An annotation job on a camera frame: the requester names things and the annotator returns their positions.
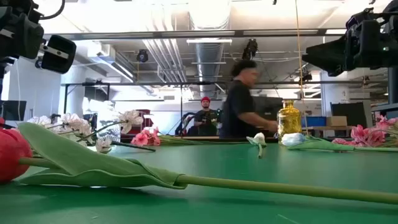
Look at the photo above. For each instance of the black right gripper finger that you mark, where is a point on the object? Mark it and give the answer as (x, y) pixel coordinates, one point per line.
(332, 57)

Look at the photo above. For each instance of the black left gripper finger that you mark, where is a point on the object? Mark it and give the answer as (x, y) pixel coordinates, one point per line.
(59, 59)

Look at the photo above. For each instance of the pale blossom spray dark stem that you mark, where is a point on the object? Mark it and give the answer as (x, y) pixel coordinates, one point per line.
(74, 124)

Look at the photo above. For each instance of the pink artificial flower bunch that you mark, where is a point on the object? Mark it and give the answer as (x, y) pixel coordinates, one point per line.
(141, 139)
(368, 135)

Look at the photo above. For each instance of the white artificial tulip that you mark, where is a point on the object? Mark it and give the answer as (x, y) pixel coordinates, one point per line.
(293, 139)
(259, 138)

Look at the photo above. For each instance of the pale blossom spray grassy leaves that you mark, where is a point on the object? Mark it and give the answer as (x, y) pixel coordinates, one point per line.
(132, 119)

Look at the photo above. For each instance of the red artificial tulip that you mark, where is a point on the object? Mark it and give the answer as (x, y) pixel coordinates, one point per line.
(9, 155)

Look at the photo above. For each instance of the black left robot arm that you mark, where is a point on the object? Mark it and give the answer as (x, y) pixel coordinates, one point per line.
(17, 3)

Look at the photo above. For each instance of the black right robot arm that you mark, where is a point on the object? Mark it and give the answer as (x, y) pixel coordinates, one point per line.
(391, 7)

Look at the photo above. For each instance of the black background robot arm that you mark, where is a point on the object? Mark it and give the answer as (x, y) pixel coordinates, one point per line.
(182, 126)

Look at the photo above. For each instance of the amber glass vase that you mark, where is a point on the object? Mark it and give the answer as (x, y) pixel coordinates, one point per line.
(289, 121)

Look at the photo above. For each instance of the white building column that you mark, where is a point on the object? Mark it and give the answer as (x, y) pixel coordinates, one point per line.
(334, 93)

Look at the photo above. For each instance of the black partition panel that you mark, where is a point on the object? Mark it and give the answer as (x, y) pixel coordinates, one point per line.
(354, 109)

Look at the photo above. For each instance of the brown cardboard box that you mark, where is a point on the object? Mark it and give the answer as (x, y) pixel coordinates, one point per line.
(336, 121)

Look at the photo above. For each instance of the blue plastic bin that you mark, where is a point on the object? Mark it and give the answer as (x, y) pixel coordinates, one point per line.
(314, 121)

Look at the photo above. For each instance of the wooden work table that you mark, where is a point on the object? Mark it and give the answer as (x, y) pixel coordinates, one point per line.
(335, 127)

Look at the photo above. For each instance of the person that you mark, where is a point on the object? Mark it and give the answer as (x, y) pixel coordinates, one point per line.
(205, 119)
(237, 105)

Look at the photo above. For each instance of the red tool cabinet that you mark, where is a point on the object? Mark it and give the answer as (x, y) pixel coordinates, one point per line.
(146, 119)

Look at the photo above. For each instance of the white ceiling light strip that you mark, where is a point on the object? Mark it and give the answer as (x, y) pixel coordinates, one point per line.
(209, 41)

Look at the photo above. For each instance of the black hanging camera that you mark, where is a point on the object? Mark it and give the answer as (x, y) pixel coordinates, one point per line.
(38, 63)
(250, 49)
(142, 56)

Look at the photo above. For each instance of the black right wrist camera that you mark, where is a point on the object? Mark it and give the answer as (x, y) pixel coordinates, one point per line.
(356, 21)

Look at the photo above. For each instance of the black vertical rig post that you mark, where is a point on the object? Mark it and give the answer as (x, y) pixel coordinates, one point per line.
(392, 87)

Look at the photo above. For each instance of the black background station frame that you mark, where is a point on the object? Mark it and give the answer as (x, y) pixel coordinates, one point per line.
(140, 83)

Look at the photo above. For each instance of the grey overhead frame bar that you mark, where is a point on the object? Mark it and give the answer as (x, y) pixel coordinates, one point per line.
(155, 34)

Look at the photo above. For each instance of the silver ventilation duct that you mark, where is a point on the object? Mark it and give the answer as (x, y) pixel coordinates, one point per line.
(209, 56)

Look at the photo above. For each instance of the black table frame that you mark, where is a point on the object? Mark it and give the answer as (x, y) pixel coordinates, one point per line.
(217, 139)

